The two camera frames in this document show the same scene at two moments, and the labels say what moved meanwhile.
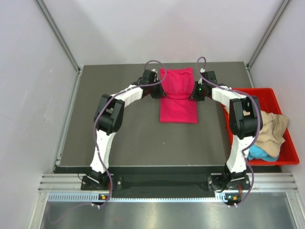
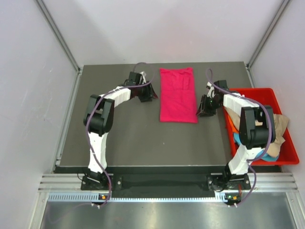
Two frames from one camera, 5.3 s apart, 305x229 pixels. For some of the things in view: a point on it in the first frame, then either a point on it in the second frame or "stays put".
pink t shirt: (178, 84) stays put
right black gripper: (194, 96) to (203, 111)
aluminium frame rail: (269, 182) stays put
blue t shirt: (256, 151) stays put
